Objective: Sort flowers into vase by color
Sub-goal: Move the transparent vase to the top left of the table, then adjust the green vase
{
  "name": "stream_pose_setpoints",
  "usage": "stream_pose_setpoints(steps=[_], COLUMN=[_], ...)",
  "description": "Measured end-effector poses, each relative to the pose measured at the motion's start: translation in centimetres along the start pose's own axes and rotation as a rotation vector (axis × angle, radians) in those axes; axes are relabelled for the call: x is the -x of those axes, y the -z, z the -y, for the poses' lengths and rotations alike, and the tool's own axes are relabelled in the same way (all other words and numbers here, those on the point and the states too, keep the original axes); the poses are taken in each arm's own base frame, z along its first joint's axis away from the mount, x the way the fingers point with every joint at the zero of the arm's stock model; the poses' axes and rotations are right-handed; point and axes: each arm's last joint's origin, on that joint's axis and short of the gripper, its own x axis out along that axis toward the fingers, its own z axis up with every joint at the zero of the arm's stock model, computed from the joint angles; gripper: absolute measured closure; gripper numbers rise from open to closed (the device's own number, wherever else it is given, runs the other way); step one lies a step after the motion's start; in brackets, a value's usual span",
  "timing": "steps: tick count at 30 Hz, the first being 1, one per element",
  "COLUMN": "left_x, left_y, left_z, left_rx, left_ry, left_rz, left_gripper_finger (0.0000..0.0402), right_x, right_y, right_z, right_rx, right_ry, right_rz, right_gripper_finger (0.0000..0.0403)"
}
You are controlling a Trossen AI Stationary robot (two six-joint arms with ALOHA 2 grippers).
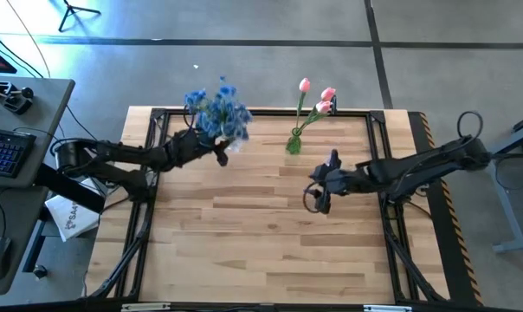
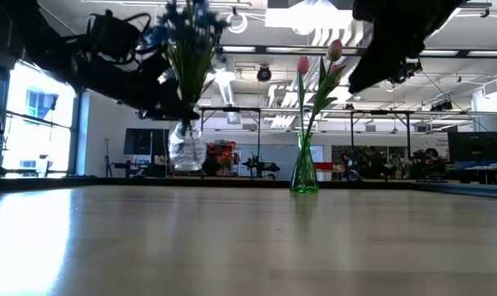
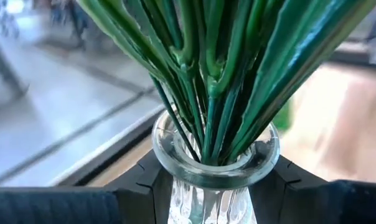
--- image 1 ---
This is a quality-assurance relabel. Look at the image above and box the black aluminium table frame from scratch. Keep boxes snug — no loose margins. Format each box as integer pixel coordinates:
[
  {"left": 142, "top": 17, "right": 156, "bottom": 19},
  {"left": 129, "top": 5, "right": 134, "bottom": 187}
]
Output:
[{"left": 84, "top": 107, "right": 449, "bottom": 304}]

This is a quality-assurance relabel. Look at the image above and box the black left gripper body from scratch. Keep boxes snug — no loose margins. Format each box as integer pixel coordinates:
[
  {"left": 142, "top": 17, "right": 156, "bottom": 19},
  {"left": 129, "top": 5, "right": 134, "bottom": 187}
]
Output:
[{"left": 167, "top": 128, "right": 222, "bottom": 169}]

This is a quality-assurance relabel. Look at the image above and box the white floor cable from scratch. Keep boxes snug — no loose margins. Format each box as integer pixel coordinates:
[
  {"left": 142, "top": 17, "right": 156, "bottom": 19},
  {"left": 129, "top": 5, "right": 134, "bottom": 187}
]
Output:
[{"left": 5, "top": 0, "right": 51, "bottom": 79}]

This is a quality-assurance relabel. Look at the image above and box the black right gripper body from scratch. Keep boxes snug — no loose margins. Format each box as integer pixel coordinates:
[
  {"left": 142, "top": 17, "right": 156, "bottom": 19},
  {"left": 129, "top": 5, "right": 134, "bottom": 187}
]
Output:
[{"left": 308, "top": 162, "right": 370, "bottom": 197}]

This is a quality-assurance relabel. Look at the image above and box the white cardboard box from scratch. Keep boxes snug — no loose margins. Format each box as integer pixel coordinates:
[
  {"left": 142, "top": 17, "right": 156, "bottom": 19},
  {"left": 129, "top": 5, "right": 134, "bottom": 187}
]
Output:
[{"left": 44, "top": 190, "right": 103, "bottom": 243}]

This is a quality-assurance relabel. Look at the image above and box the small green glass vase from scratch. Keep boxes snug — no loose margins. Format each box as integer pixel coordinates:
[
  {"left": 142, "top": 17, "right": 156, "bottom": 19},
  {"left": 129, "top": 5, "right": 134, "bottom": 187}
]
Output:
[{"left": 286, "top": 127, "right": 305, "bottom": 156}]

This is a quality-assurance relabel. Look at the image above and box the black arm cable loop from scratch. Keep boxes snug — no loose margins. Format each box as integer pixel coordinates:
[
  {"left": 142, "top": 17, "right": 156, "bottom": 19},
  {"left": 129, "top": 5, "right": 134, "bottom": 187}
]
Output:
[{"left": 455, "top": 110, "right": 484, "bottom": 140}]

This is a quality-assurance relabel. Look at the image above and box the blue artificial flower bunch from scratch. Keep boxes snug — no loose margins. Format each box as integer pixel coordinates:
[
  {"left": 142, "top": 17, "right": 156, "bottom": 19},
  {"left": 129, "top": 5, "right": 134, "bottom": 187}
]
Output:
[
  {"left": 184, "top": 88, "right": 228, "bottom": 140},
  {"left": 200, "top": 76, "right": 254, "bottom": 146}
]

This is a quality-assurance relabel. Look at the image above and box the silver metal bracket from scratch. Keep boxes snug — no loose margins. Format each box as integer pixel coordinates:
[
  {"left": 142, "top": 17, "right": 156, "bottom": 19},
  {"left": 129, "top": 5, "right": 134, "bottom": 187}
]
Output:
[
  {"left": 121, "top": 302, "right": 171, "bottom": 312},
  {"left": 364, "top": 304, "right": 412, "bottom": 312}
]

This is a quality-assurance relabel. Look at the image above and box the grey metal table leg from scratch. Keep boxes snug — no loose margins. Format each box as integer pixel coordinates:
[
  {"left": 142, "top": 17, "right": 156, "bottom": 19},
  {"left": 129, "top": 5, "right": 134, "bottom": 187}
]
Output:
[{"left": 488, "top": 110, "right": 523, "bottom": 255}]

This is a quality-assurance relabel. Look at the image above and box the black flat bar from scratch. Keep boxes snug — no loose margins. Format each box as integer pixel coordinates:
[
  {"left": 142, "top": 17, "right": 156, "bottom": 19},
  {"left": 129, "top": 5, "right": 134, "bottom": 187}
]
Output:
[{"left": 36, "top": 163, "right": 107, "bottom": 214}]

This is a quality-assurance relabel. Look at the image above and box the blue desk leg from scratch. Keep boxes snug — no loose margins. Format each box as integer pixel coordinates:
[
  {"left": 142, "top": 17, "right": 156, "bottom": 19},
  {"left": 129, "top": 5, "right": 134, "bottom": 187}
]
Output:
[{"left": 22, "top": 218, "right": 46, "bottom": 274}]

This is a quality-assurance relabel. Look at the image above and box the black tripod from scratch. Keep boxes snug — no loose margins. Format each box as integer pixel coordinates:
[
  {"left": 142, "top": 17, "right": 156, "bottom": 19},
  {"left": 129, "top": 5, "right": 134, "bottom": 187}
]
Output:
[{"left": 57, "top": 0, "right": 102, "bottom": 33}]

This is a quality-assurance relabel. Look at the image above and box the black backlit keyboard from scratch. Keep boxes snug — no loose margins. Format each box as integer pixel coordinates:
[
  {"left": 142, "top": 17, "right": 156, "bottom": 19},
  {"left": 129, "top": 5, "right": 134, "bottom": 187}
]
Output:
[{"left": 0, "top": 127, "right": 37, "bottom": 179}]

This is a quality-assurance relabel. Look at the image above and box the black mat with hazard stripes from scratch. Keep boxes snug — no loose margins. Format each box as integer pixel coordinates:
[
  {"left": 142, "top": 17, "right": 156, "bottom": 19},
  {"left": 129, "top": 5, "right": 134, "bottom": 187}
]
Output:
[{"left": 407, "top": 111, "right": 484, "bottom": 307}]

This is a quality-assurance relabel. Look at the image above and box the black clamp tool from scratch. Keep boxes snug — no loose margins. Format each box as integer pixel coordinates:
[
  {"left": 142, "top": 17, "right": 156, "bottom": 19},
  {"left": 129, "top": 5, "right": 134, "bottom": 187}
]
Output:
[{"left": 0, "top": 81, "right": 35, "bottom": 115}]

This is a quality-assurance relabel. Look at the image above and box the grey desk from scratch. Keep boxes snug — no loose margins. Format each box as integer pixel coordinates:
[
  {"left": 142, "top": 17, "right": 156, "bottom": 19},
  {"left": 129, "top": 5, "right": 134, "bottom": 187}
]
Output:
[{"left": 0, "top": 75, "right": 76, "bottom": 296}]

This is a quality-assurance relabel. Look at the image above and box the clear cut-glass vase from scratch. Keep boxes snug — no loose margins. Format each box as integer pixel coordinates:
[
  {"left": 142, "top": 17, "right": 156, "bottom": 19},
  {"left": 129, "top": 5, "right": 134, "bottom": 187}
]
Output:
[{"left": 224, "top": 136, "right": 248, "bottom": 153}]

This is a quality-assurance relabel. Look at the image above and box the black floor cable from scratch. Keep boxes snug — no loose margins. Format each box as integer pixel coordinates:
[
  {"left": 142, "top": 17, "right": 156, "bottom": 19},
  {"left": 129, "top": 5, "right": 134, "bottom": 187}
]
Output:
[{"left": 0, "top": 29, "right": 45, "bottom": 79}]

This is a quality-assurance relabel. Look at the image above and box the pink tulip with green stem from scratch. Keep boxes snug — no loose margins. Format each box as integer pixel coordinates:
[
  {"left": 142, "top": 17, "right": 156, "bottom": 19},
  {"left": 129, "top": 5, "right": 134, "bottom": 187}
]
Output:
[
  {"left": 294, "top": 77, "right": 312, "bottom": 131},
  {"left": 298, "top": 86, "right": 337, "bottom": 133},
  {"left": 296, "top": 100, "right": 333, "bottom": 135}
]

